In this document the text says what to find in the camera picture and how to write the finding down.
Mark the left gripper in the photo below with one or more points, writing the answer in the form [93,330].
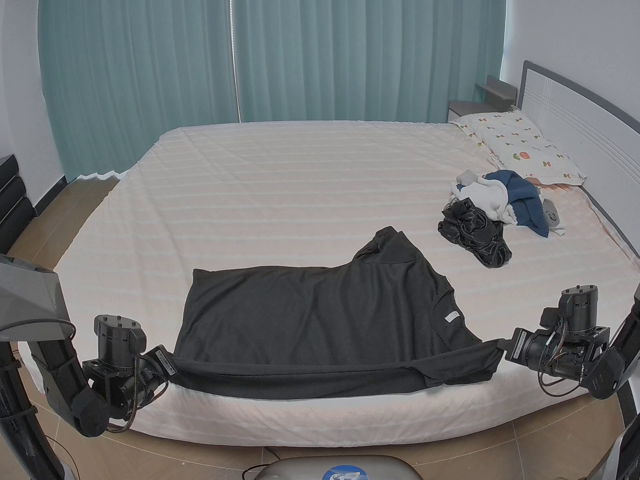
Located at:
[155,373]

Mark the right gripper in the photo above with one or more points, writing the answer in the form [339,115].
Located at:
[532,350]

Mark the black T-shirt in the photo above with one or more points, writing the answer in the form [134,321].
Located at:
[310,328]

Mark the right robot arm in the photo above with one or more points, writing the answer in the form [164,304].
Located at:
[607,373]

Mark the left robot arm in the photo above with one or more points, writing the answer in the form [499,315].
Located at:
[60,383]

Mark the bed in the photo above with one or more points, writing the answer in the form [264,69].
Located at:
[300,193]

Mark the black shiny garment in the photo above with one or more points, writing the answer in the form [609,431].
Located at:
[475,233]

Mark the grey printed garment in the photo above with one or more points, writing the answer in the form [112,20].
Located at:
[552,215]

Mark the dark blue garment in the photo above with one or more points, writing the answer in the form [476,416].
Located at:
[527,203]

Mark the white garment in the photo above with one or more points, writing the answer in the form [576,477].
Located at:
[487,200]

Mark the small grey garment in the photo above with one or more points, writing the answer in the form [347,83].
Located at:
[468,177]

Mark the white printed pillow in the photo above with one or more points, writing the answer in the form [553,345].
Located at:
[520,145]

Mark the black chest of drawers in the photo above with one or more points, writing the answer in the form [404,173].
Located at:
[12,203]

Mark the grey bedside table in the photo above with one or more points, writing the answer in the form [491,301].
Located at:
[467,107]

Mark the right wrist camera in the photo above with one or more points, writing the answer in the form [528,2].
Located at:
[552,318]

